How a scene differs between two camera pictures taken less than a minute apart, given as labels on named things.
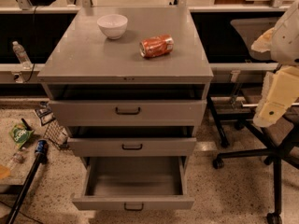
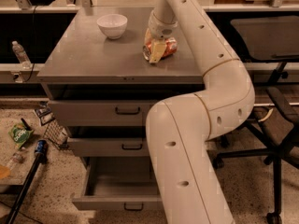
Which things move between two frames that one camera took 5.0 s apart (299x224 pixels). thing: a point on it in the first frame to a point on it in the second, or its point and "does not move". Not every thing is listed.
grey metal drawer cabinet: (125, 81) does not move
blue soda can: (42, 147) does not move
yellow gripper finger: (263, 43) to (148, 36)
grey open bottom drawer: (135, 183) does not move
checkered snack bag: (57, 133) does not move
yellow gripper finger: (268, 112) to (158, 47)
